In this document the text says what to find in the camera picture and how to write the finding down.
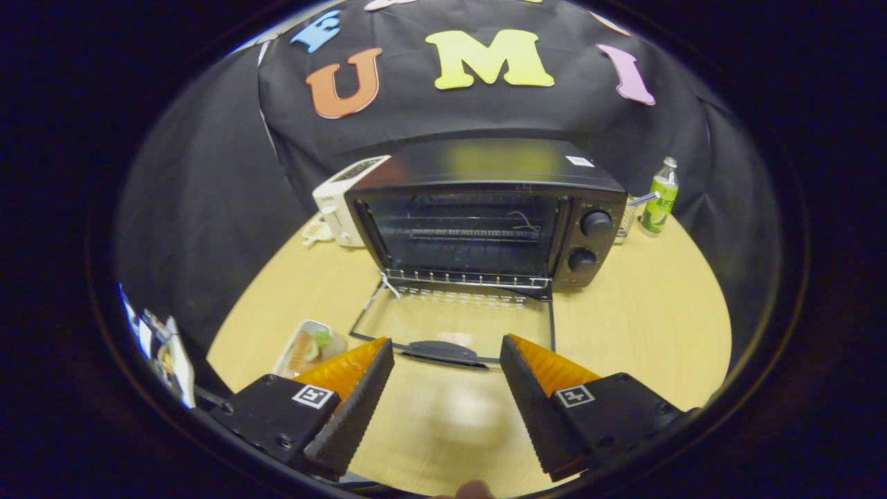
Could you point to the printed paper sheets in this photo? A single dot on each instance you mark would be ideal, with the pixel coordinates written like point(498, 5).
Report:
point(173, 360)

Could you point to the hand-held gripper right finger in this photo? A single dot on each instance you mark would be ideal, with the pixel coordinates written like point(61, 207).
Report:
point(533, 409)

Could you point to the white bread toaster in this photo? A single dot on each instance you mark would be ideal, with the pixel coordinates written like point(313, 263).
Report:
point(332, 201)

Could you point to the sandwich with lettuce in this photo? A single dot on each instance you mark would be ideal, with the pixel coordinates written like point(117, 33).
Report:
point(312, 350)

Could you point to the black toaster oven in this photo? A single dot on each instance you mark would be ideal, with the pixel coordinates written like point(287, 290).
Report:
point(485, 163)

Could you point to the green label drink bottle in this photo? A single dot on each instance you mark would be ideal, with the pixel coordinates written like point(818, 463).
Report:
point(658, 204)

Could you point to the white food tray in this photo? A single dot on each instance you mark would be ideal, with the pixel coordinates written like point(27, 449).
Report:
point(284, 364)

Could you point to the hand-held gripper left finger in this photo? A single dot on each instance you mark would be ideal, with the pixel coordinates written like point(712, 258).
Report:
point(353, 409)

